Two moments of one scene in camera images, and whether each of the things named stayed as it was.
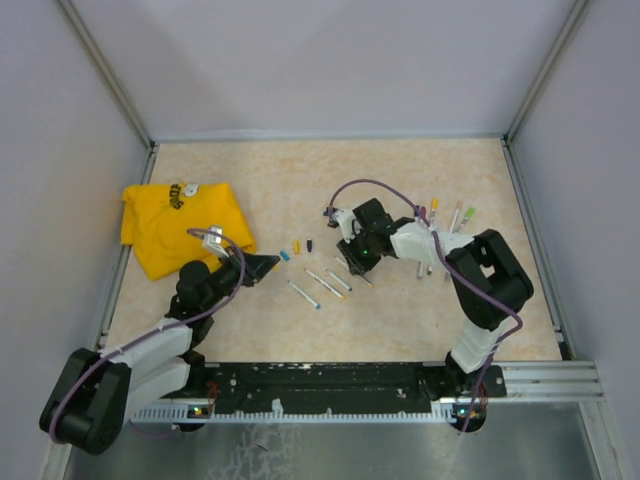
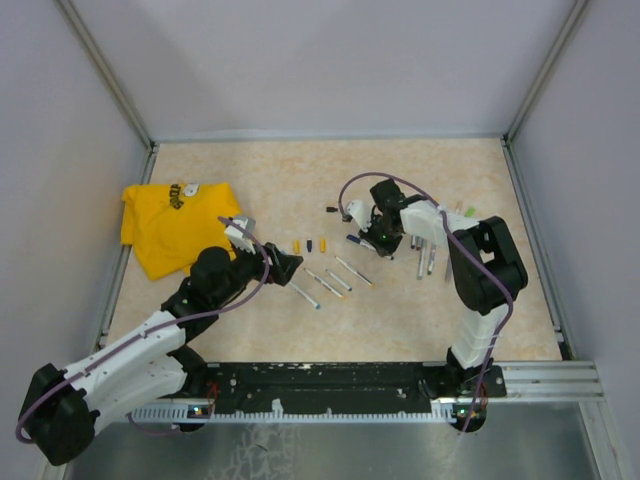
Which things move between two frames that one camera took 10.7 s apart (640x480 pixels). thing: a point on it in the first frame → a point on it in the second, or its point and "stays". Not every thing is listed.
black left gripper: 251,267 → 283,265
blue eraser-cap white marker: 343,283 stays
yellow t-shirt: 166,224 stays
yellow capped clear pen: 347,267 stays
